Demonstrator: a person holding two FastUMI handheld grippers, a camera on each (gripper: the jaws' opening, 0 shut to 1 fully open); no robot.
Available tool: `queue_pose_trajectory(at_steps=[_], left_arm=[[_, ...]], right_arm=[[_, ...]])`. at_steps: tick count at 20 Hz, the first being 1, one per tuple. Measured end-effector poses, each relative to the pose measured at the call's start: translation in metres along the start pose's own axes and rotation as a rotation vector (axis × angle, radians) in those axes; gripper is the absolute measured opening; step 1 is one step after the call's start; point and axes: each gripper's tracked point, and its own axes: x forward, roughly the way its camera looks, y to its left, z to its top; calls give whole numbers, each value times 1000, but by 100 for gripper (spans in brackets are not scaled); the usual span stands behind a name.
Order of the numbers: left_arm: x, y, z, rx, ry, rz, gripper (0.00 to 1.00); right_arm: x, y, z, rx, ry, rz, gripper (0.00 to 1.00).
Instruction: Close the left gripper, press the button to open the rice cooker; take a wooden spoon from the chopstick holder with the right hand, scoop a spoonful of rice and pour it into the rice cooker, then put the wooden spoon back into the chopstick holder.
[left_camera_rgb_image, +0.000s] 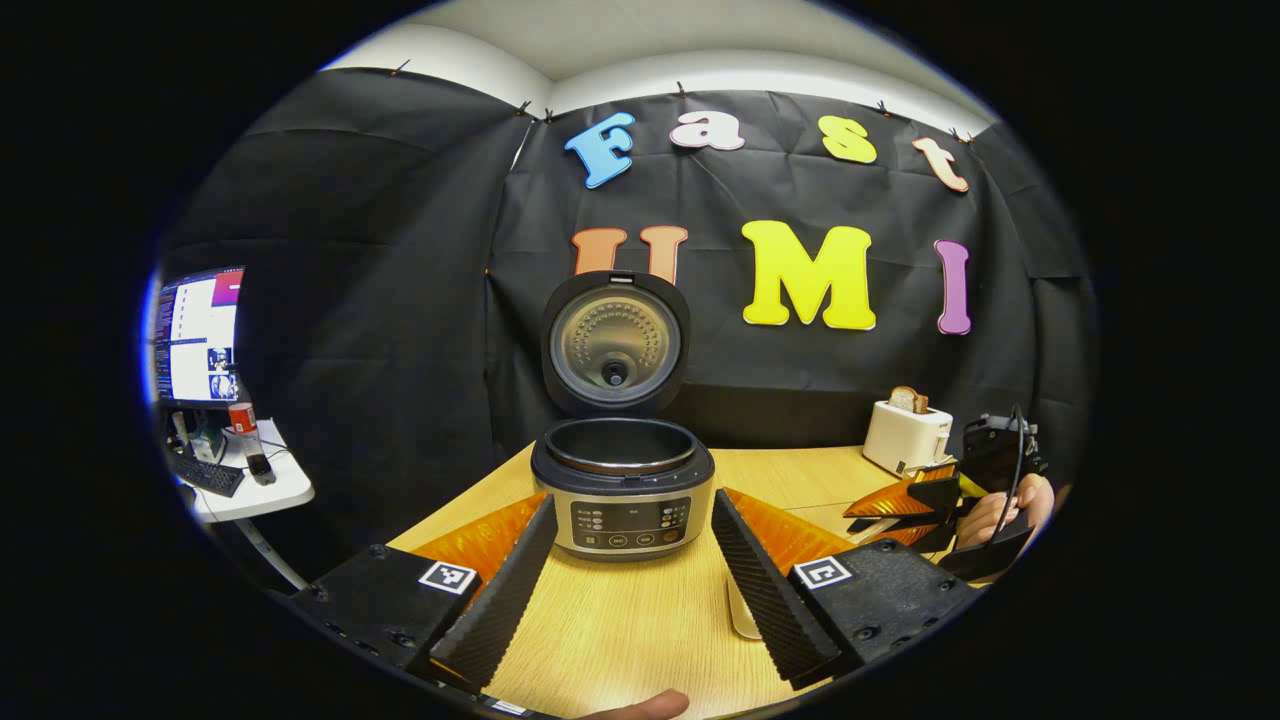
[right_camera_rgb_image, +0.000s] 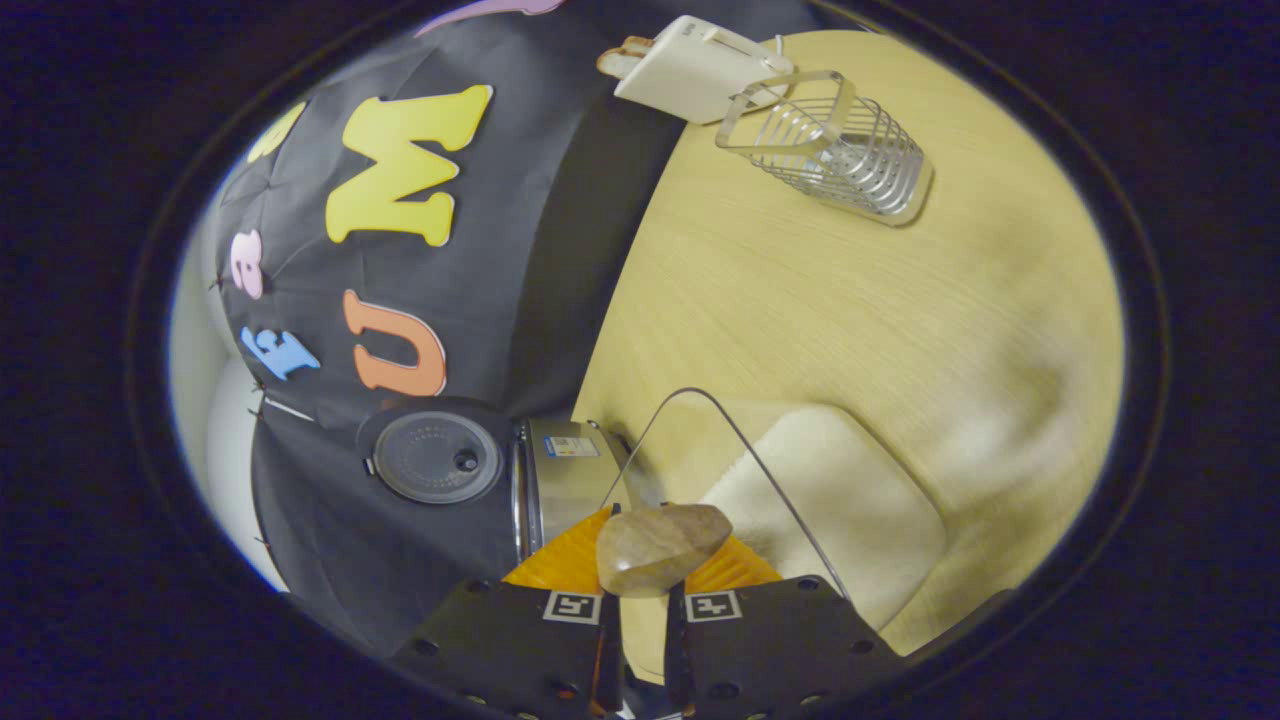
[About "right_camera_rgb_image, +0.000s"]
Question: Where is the toast slice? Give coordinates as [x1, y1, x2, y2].
[597, 36, 656, 79]

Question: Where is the black silver rice cooker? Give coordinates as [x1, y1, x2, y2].
[356, 396, 641, 566]

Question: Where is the metal wire chopstick holder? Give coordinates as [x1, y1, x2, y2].
[715, 70, 934, 228]

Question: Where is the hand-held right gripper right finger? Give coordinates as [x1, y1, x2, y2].
[665, 535, 906, 720]

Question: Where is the white toaster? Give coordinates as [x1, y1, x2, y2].
[613, 15, 796, 126]

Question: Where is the clear plastic container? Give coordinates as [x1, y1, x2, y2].
[620, 388, 949, 686]

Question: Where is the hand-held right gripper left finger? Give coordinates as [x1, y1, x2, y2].
[390, 505, 623, 720]

